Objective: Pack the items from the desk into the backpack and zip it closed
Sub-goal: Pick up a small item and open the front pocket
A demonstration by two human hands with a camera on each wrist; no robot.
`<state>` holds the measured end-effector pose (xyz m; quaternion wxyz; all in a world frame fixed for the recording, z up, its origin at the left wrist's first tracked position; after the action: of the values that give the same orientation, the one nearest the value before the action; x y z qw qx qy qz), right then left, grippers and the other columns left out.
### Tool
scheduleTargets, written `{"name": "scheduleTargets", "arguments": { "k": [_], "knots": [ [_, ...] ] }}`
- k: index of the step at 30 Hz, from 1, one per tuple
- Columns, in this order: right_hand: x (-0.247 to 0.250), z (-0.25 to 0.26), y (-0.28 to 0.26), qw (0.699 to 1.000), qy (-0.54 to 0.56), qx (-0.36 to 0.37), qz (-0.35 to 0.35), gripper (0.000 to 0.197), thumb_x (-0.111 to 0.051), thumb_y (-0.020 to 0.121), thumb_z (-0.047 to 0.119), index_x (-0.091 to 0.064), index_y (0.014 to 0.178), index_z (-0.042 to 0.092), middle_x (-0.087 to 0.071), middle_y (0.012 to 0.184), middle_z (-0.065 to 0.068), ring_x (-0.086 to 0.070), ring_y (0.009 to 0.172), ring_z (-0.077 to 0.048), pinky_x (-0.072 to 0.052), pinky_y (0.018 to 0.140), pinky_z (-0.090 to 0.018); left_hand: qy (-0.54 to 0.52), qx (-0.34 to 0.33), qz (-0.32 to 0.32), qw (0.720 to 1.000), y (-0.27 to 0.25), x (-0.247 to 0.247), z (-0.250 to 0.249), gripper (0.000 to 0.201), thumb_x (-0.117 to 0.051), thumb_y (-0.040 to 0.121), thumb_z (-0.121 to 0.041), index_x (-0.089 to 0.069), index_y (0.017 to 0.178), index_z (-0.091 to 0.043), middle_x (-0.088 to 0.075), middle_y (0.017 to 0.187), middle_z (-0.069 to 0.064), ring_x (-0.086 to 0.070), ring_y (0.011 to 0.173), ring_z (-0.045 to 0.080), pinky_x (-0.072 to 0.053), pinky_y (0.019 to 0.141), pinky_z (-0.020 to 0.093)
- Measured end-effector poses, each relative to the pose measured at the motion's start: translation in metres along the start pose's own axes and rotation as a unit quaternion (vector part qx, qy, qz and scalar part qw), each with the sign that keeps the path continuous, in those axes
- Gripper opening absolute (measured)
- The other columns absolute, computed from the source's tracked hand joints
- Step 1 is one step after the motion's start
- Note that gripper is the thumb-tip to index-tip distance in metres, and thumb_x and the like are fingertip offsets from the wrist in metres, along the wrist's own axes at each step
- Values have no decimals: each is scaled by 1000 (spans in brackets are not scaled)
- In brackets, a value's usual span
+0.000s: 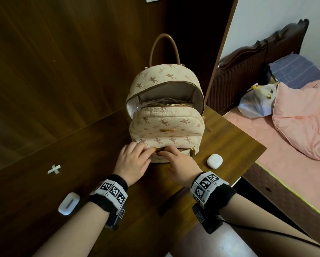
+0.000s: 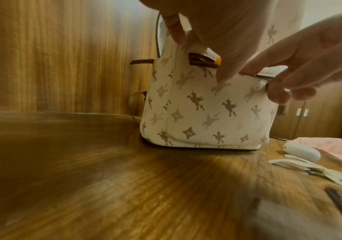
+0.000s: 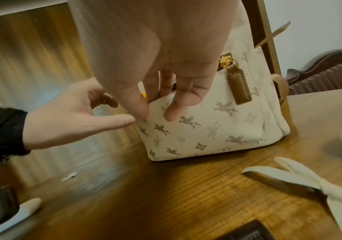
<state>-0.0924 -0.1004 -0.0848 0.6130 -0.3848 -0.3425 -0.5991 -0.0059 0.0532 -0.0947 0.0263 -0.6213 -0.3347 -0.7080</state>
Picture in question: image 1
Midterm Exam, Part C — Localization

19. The person's left hand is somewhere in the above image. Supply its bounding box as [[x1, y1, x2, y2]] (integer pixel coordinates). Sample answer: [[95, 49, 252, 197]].
[[113, 141, 156, 187]]

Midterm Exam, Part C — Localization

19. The person's right hand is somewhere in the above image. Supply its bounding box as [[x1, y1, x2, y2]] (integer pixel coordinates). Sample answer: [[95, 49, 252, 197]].
[[158, 146, 203, 188]]

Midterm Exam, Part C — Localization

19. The white earbuds case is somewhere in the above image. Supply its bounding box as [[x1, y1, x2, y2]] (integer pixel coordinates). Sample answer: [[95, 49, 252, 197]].
[[207, 153, 223, 170]]

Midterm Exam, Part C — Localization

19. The beige horse-print backpack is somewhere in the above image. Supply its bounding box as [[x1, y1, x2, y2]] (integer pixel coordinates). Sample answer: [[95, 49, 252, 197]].
[[125, 33, 206, 163]]

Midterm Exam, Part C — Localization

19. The small white ribbon cross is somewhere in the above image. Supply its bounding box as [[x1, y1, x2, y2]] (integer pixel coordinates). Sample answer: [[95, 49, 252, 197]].
[[47, 164, 62, 175]]

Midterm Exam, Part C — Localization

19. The person's left forearm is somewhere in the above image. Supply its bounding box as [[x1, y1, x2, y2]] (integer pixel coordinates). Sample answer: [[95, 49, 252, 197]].
[[33, 202, 110, 257]]

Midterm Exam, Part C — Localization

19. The person's right forearm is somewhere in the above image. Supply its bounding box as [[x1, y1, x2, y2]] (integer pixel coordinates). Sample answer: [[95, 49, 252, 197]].
[[220, 194, 320, 257]]

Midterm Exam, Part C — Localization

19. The black stick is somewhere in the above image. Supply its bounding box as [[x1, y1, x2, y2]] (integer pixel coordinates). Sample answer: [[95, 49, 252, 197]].
[[157, 187, 190, 216]]

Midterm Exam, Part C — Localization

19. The white oval object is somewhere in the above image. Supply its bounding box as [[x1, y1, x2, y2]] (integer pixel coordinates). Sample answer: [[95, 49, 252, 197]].
[[58, 192, 81, 216]]

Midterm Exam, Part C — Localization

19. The white plastic bag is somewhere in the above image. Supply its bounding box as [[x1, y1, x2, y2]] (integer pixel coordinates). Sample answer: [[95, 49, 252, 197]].
[[237, 82, 279, 120]]

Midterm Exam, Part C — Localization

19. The dark wooden bed headboard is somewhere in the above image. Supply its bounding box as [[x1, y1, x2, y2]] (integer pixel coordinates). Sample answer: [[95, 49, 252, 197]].
[[207, 18, 310, 115]]

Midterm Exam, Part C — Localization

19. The pink quilt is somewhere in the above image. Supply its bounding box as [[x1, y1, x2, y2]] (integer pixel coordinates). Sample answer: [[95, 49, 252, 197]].
[[272, 81, 320, 161]]

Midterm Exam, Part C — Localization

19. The blue plaid pillow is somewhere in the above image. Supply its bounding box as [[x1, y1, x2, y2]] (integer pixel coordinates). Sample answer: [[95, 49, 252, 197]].
[[268, 54, 320, 90]]

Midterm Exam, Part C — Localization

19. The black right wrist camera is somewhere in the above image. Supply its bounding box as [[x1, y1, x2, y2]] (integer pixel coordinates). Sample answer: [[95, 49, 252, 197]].
[[192, 205, 224, 235]]

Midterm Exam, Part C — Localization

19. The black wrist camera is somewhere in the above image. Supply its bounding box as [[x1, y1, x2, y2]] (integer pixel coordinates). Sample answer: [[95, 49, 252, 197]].
[[105, 206, 126, 230], [192, 205, 224, 235]]

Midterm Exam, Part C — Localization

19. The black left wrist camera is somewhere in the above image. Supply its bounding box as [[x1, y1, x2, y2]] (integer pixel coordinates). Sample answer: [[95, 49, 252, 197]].
[[105, 206, 126, 230]]

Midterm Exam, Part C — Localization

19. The brown wooden bed rail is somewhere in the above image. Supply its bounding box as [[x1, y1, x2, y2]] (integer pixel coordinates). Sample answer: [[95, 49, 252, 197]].
[[243, 163, 320, 249]]

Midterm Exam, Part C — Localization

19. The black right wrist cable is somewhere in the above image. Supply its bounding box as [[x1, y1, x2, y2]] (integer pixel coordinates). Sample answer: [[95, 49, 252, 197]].
[[221, 218, 320, 252]]

